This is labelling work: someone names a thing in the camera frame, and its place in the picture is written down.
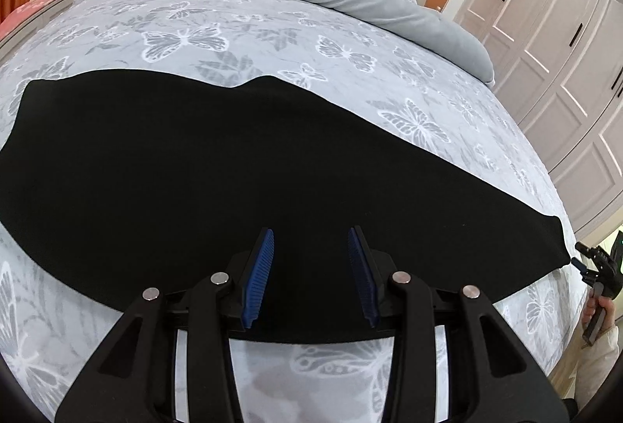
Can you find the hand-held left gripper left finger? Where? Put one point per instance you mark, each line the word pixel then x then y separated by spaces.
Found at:
pixel 258 277

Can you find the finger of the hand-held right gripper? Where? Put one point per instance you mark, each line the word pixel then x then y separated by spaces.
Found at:
pixel 583 250
pixel 584 270

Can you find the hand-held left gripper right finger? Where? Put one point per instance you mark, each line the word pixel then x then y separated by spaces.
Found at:
pixel 362 279

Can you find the black pants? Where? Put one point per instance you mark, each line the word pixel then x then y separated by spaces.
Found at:
pixel 194 184

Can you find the person's right hand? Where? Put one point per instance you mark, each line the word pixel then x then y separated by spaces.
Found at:
pixel 606 308

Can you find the white panelled wardrobe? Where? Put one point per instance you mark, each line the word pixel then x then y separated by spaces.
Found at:
pixel 545 14

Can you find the bed with butterfly print sheet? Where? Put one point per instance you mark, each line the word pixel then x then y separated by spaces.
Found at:
pixel 292 38

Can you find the pink cloth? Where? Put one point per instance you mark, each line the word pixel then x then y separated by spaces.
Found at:
pixel 29 9

